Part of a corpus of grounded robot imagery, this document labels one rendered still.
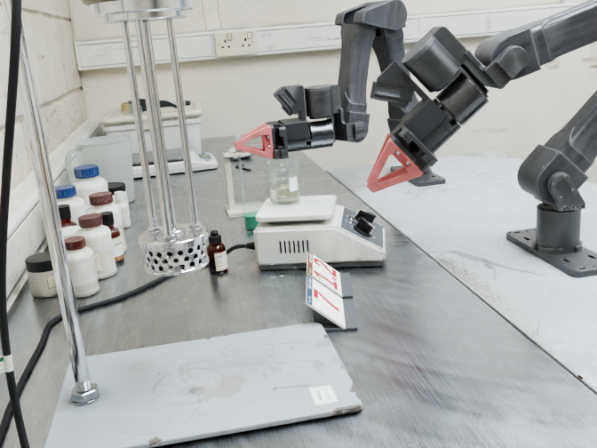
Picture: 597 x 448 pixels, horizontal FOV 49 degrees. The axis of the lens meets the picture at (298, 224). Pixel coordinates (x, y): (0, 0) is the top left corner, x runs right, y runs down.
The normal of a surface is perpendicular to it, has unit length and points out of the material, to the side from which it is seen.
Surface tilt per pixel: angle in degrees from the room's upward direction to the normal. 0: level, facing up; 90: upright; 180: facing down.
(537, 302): 0
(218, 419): 0
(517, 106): 90
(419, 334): 0
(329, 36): 90
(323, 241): 90
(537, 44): 87
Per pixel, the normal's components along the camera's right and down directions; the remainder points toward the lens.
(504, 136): 0.18, 0.26
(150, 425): -0.07, -0.96
